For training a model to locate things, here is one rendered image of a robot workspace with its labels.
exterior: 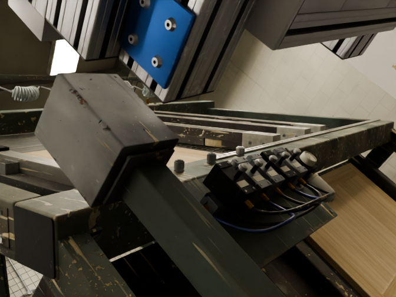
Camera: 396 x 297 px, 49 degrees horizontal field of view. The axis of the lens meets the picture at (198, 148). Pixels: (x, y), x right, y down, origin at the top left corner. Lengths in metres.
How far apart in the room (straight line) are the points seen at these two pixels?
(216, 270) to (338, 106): 6.21
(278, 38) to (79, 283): 0.46
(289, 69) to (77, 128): 6.45
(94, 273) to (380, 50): 4.40
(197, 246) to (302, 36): 0.28
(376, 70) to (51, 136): 4.41
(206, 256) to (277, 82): 6.64
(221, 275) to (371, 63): 4.46
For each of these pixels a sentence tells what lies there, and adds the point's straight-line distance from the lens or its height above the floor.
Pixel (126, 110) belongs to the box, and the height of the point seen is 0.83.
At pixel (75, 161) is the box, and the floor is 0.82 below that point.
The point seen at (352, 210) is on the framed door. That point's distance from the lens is 1.98.
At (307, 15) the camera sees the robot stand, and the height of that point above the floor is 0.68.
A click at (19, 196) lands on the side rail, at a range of 0.84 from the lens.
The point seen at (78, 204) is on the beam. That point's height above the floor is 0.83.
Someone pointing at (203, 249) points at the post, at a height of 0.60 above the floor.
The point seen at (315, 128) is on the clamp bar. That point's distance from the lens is 1.94.
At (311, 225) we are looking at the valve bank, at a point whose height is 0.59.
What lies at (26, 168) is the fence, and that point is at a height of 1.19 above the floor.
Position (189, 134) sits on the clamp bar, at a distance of 1.73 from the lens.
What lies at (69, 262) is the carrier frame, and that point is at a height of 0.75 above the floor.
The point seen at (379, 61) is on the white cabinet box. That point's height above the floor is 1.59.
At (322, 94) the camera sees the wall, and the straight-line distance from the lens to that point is 6.78.
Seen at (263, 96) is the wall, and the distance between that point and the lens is 7.34.
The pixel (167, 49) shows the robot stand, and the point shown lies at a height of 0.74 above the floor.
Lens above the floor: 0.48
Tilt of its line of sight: 23 degrees up
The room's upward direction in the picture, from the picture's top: 44 degrees counter-clockwise
